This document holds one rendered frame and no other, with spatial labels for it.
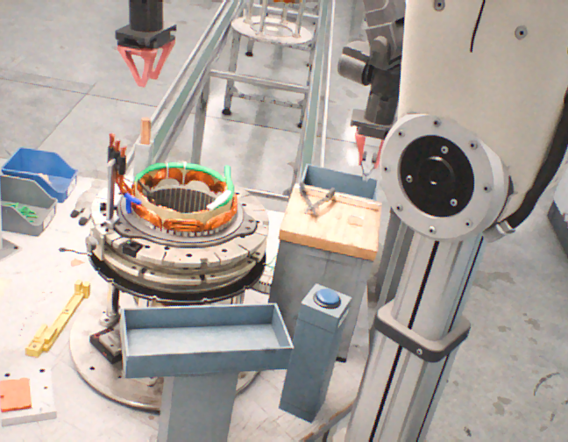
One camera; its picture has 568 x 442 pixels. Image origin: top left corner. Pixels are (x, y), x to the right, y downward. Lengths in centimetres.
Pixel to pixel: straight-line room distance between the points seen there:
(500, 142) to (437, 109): 8
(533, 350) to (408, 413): 212
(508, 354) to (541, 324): 32
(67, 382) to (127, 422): 15
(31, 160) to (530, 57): 156
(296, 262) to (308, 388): 24
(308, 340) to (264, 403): 19
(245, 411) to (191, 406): 25
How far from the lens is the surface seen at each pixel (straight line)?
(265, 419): 140
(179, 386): 114
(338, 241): 139
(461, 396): 281
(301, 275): 144
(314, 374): 134
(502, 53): 74
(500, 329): 322
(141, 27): 127
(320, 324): 127
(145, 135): 136
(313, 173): 166
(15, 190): 194
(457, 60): 78
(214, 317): 118
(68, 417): 138
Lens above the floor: 178
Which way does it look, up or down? 30 degrees down
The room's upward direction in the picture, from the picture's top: 11 degrees clockwise
